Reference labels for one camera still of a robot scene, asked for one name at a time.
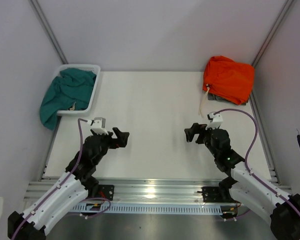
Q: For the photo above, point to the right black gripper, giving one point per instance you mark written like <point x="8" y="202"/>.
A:
<point x="196" y="129"/>

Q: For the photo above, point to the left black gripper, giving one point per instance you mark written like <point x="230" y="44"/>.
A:
<point x="121" y="140"/>

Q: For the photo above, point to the orange shorts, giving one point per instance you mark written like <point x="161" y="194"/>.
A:
<point x="228" y="79"/>

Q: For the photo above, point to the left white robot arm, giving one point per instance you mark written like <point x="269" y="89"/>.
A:
<point x="75" y="185"/>

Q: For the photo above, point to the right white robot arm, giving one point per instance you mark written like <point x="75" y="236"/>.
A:
<point x="278" y="208"/>

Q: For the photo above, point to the grey folded shorts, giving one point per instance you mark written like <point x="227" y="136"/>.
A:
<point x="213" y="97"/>

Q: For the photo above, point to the teal shorts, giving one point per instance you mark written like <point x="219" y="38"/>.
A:
<point x="49" y="107"/>

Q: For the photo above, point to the white plastic basket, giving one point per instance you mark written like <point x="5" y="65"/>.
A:
<point x="76" y="89"/>

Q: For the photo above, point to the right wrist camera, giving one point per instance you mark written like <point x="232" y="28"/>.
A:
<point x="215" y="121"/>

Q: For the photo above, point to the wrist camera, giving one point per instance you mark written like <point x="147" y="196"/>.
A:
<point x="215" y="121"/>
<point x="97" y="126"/>

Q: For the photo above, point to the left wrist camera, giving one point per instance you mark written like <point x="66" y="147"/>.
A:
<point x="97" y="126"/>

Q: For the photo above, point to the aluminium mounting rail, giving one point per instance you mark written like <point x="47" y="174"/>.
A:
<point x="158" y="191"/>

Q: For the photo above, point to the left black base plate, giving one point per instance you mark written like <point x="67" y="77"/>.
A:
<point x="105" y="191"/>

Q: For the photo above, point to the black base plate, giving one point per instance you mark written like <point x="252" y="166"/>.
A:
<point x="214" y="194"/>
<point x="105" y="191"/>

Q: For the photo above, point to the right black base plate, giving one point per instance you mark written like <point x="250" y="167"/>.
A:
<point x="214" y="194"/>

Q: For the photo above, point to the white slotted cable duct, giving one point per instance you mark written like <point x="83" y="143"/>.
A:
<point x="138" y="208"/>

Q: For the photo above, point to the left corner aluminium post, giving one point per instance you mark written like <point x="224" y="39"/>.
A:
<point x="37" y="9"/>

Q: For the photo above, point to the corner aluminium post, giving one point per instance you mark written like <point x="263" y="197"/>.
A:
<point x="37" y="9"/>
<point x="279" y="20"/>

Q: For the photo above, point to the right corner aluminium post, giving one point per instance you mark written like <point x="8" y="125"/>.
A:
<point x="279" y="20"/>

